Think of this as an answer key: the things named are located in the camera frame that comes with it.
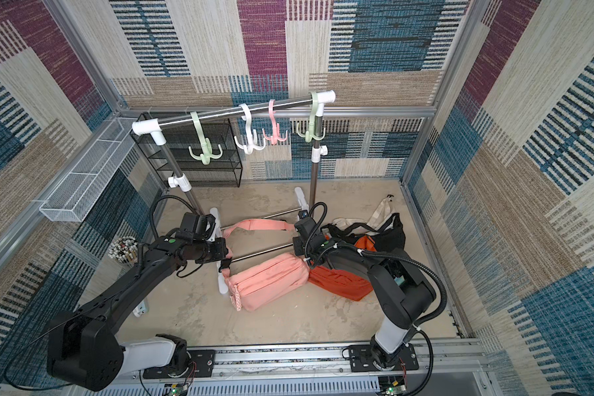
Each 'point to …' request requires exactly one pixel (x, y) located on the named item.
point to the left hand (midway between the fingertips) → (229, 250)
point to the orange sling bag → (345, 285)
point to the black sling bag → (391, 236)
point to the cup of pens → (124, 249)
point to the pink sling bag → (252, 285)
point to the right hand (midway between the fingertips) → (305, 241)
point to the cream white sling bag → (384, 210)
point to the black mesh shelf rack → (223, 172)
